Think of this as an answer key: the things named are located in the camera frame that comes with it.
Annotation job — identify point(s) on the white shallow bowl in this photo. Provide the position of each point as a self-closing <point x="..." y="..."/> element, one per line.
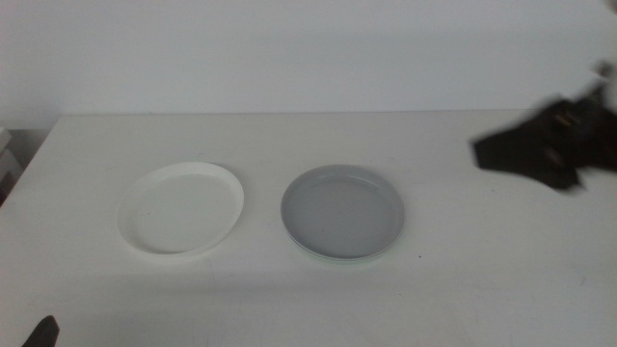
<point x="178" y="212"/>

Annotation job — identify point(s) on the pale green shallow bowl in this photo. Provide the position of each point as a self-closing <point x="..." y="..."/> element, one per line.
<point x="347" y="260"/>

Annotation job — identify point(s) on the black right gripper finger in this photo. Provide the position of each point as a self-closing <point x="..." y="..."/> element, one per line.
<point x="564" y="179"/>

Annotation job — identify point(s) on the grey shallow bowl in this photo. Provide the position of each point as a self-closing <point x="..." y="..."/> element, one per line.
<point x="342" y="212"/>

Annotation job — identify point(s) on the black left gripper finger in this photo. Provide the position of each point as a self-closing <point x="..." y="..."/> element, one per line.
<point x="44" y="333"/>

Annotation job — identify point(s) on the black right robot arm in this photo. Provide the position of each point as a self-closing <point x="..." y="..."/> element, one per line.
<point x="606" y="115"/>

